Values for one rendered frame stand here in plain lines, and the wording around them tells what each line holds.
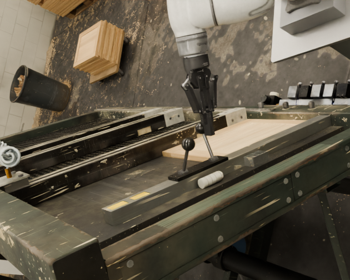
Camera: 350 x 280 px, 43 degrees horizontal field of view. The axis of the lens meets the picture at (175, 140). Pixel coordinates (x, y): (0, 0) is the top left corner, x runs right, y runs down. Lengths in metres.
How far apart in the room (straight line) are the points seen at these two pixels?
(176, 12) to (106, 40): 3.71
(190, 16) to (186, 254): 0.63
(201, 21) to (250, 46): 2.32
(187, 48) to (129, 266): 0.63
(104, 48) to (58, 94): 1.41
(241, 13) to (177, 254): 0.65
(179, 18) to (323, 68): 1.89
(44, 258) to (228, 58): 3.02
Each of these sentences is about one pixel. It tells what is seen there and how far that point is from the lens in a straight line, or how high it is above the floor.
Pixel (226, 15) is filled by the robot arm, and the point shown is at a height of 1.57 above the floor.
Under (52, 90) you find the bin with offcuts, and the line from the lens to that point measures 6.04.
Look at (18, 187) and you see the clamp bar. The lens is 1.49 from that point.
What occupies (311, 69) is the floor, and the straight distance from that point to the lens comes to 3.08.
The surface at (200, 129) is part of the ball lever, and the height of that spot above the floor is 1.46.
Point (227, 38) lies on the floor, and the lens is 3.80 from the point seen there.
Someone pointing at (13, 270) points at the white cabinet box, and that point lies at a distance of 5.42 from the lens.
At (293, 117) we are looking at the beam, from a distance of 1.86.
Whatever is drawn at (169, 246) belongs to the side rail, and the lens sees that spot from 0.95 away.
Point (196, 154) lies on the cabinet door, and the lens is 1.57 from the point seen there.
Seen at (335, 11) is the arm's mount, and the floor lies 0.80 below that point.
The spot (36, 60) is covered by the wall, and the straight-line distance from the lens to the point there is 7.32.
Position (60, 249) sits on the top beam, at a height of 1.93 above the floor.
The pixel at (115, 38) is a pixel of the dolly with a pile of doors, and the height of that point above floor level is 0.20.
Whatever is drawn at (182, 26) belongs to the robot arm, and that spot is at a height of 1.64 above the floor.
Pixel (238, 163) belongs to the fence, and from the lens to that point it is 1.39.
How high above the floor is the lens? 2.30
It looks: 36 degrees down
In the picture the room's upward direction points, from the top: 72 degrees counter-clockwise
